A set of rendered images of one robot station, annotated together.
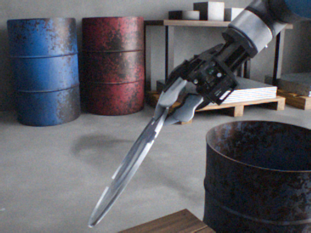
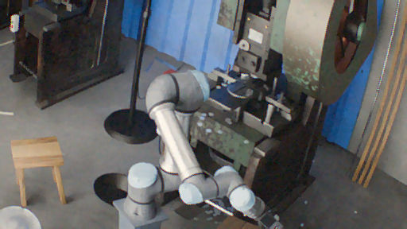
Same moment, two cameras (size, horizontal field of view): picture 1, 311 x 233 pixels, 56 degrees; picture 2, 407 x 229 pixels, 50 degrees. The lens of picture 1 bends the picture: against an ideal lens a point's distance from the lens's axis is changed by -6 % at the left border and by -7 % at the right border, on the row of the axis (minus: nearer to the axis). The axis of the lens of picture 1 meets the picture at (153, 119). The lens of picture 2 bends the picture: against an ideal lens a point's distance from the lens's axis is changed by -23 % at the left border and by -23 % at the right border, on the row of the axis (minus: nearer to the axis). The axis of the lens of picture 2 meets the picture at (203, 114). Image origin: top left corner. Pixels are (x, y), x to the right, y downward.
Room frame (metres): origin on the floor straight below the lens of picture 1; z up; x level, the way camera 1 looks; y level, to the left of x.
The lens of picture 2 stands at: (1.59, -1.16, 2.01)
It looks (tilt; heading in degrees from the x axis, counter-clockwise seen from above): 32 degrees down; 146
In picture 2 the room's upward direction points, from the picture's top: 11 degrees clockwise
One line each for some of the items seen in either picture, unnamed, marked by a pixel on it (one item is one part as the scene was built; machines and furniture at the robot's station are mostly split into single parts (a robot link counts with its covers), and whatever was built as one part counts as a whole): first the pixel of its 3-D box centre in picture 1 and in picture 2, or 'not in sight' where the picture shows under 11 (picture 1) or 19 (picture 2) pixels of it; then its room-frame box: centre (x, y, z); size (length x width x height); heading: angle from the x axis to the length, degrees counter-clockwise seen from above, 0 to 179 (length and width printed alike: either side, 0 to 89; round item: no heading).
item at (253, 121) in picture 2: not in sight; (250, 101); (-0.24, 0.36, 0.68); 0.45 x 0.30 x 0.06; 23
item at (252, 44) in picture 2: not in sight; (259, 39); (-0.23, 0.32, 1.04); 0.17 x 0.15 x 0.30; 113
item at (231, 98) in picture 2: not in sight; (232, 106); (-0.17, 0.20, 0.72); 0.25 x 0.14 x 0.14; 113
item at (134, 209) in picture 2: not in sight; (141, 201); (0.11, -0.38, 0.50); 0.15 x 0.15 x 0.10
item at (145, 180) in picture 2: not in sight; (143, 181); (0.11, -0.37, 0.62); 0.13 x 0.12 x 0.14; 92
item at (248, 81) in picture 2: not in sight; (253, 87); (-0.24, 0.35, 0.76); 0.15 x 0.09 x 0.05; 23
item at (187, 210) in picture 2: not in sight; (215, 195); (-0.19, 0.23, 0.14); 0.59 x 0.10 x 0.05; 113
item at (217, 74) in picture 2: not in sight; (226, 72); (-0.40, 0.29, 0.76); 0.17 x 0.06 x 0.10; 23
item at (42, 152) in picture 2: not in sight; (37, 172); (-0.58, -0.75, 0.16); 0.34 x 0.24 x 0.34; 85
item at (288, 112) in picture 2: not in sight; (281, 102); (-0.09, 0.42, 0.76); 0.17 x 0.06 x 0.10; 23
